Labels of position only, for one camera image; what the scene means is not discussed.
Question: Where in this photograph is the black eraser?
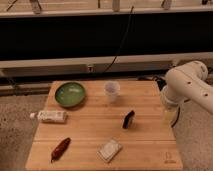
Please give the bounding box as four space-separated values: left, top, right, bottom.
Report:
122 111 135 129

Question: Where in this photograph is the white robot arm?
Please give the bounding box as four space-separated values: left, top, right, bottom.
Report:
160 61 213 125

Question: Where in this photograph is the green ceramic bowl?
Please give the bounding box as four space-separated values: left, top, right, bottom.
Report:
55 82 86 107

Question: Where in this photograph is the red brown chili pepper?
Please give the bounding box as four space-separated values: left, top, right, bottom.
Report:
51 138 71 162

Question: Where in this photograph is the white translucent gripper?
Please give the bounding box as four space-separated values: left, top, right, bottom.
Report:
160 86 180 126

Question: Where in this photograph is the white rectangular box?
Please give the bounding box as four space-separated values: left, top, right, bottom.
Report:
98 139 122 163

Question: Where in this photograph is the clear plastic cup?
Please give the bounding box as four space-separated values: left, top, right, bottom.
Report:
104 81 120 103

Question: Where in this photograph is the black hanging cable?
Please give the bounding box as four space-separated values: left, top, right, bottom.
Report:
101 5 135 75

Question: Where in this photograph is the white tube with cap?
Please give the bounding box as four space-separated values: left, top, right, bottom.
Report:
30 110 67 123

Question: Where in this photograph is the wooden cutting board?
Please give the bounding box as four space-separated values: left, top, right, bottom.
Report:
26 81 183 171

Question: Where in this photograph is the black cable behind table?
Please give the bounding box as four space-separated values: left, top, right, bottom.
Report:
170 98 191 128

